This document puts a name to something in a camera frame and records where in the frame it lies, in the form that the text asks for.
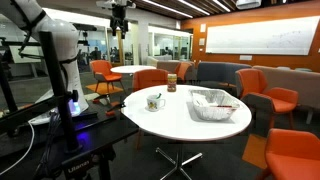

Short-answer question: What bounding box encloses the chrome table base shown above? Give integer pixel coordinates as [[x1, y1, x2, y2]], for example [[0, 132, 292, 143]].
[[155, 142, 203, 180]]

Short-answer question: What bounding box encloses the orange handled clamp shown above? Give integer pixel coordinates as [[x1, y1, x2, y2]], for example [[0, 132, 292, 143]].
[[92, 94, 111, 105], [105, 102, 127, 118]]

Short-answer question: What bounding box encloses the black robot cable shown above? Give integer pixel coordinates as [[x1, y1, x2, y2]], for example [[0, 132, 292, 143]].
[[9, 0, 81, 92]]

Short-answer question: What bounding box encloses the ceiling light strip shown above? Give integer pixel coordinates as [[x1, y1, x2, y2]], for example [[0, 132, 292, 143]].
[[142, 0, 194, 19], [212, 0, 232, 13], [177, 0, 211, 16]]

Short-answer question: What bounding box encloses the black Ulanzi tripod head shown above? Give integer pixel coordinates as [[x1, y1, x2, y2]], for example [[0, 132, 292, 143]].
[[61, 152, 102, 180]]

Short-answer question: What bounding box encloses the taupe sofa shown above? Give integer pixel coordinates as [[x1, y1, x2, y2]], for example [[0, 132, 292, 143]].
[[146, 55, 196, 75]]

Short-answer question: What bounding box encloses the white cable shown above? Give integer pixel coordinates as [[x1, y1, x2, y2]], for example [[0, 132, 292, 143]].
[[0, 121, 36, 176]]

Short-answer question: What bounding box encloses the small white round table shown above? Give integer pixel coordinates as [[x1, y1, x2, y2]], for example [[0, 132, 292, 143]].
[[110, 64, 157, 75]]

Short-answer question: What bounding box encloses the black cable bundle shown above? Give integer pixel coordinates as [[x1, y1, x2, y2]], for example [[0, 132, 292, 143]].
[[32, 112, 62, 180]]

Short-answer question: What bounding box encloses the white wall label plate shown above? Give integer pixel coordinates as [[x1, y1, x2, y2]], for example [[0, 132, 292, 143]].
[[239, 54, 254, 62]]

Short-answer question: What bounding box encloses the beige long sofa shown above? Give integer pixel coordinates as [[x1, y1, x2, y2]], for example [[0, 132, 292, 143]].
[[252, 65, 320, 125]]

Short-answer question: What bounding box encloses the black vertical stand post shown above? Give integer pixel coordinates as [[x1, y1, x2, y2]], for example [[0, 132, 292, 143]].
[[38, 31, 83, 154]]

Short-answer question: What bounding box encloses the white ceiling projector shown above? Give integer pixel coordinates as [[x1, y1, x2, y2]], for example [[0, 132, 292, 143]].
[[235, 0, 263, 10]]

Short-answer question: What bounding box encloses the peanut butter jar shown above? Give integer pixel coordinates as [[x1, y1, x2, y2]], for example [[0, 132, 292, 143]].
[[166, 73, 178, 93]]

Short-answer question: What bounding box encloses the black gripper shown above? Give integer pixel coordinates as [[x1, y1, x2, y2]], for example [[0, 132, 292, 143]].
[[109, 5, 130, 40]]

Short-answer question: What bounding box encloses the black perforated robot table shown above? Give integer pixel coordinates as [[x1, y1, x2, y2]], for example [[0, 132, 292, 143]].
[[0, 99, 140, 180]]

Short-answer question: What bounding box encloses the large wall whiteboard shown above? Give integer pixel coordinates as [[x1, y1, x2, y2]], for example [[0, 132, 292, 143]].
[[205, 15, 320, 56]]

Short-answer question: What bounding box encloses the black horizontal stand bar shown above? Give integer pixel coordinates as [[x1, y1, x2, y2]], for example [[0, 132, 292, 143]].
[[0, 89, 80, 135]]

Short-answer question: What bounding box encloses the orange upholstered chair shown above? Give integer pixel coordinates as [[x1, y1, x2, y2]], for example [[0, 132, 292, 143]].
[[235, 68, 300, 130], [89, 59, 126, 95], [132, 68, 170, 93], [255, 128, 320, 180], [174, 61, 195, 83]]

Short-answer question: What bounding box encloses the aluminium foil tray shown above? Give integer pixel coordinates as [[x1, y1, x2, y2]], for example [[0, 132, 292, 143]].
[[188, 88, 242, 122]]

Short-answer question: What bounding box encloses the white printed mug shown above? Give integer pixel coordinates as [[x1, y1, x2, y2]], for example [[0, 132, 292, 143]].
[[145, 94, 167, 113]]

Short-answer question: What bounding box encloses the blue grey sofa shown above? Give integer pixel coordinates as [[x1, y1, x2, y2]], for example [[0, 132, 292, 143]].
[[196, 61, 253, 88]]

